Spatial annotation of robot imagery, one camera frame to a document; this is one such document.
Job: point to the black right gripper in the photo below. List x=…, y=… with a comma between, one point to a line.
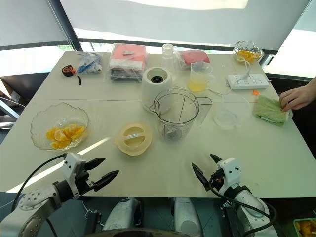
x=217, y=179

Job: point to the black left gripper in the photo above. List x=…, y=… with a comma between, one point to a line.
x=82, y=180

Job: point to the cream blender lid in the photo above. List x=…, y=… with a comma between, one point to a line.
x=133, y=145

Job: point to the peeled orange segments pile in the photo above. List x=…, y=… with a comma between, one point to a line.
x=63, y=138

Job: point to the large wavy glass bowl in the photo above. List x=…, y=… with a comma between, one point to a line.
x=59, y=116

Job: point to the bare person forearm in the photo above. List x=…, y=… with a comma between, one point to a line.
x=313, y=89

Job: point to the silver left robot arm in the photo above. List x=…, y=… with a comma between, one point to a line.
x=37, y=197

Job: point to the bare person hand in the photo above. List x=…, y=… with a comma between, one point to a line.
x=296, y=98

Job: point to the silver robot leg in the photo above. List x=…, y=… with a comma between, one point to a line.
x=185, y=214
x=123, y=214

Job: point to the empty clear plastic cup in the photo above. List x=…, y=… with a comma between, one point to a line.
x=225, y=116

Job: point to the clear blender jar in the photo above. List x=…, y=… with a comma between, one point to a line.
x=172, y=123

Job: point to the green folded cloth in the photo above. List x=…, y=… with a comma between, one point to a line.
x=267, y=109

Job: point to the measuring cup with yellow juice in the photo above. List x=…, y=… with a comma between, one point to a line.
x=197, y=85

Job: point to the small orange clip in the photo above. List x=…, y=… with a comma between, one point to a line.
x=256, y=92

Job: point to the white blender base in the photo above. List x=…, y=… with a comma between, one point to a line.
x=153, y=91

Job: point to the white power strip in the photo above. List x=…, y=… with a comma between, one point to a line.
x=256, y=82

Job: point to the orange black tape measure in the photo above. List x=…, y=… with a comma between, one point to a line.
x=67, y=70

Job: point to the plastic bag of blue items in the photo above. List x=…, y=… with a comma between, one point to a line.
x=89, y=64

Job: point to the red cloth in plastic bag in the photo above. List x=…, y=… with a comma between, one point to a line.
x=195, y=58

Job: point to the grey chair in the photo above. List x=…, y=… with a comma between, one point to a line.
x=10, y=108

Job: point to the bagged stack of cloths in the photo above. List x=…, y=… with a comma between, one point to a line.
x=127, y=61

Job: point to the green plastic bin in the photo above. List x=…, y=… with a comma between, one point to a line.
x=304, y=228

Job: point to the orange pieces in small bowl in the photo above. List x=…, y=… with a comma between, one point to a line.
x=249, y=56

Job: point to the small wavy glass bowl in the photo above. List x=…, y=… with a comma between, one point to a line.
x=247, y=47

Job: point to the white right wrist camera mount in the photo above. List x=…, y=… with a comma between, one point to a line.
x=229, y=168

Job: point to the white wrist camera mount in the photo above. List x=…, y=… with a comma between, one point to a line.
x=229, y=168
x=71, y=164

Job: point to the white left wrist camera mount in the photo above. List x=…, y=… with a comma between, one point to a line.
x=71, y=164

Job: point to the black metal bracket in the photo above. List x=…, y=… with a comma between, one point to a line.
x=93, y=221

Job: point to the black window frame post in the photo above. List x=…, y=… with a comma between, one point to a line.
x=66, y=24

